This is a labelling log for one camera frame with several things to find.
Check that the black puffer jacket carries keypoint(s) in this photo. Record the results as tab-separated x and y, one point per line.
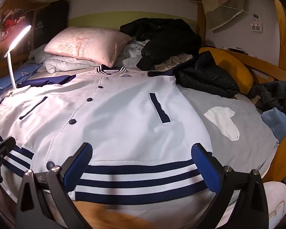
205	76

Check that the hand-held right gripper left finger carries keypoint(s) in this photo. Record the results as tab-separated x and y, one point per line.
77	167

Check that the blue pillowcase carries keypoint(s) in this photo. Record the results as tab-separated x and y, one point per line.
26	72

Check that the wall poster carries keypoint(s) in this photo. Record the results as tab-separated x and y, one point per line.
12	22

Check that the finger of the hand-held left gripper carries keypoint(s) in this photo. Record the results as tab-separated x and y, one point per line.
4	146

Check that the black hanging bag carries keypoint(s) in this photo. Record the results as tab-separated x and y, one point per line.
52	23

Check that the pale grey-green quilt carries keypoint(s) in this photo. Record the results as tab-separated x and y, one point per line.
62	64

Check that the pale mosquito net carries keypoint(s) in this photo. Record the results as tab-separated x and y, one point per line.
224	12

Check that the pink printed pillow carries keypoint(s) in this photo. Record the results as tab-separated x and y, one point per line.
85	43

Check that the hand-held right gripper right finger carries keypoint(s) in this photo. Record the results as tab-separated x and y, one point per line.
205	169

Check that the yellow cushion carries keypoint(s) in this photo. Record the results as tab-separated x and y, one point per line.
238	71

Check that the wooden bed frame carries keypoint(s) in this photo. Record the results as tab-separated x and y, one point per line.
283	28

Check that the person's fluffy white pajamas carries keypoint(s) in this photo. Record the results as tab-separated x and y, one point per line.
276	200

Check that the crumpled white clothes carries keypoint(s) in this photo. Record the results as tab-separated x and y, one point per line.
176	60

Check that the white sock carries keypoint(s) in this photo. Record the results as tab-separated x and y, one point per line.
224	121

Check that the blue towel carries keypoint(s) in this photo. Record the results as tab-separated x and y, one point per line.
276	124

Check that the white wall socket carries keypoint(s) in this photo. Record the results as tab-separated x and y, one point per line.
256	27

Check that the dark denim garment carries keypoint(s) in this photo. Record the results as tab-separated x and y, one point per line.
274	95

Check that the white desk lamp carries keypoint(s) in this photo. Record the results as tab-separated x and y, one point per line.
21	90

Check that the white and navy varsity jacket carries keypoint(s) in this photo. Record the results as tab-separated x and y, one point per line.
114	114

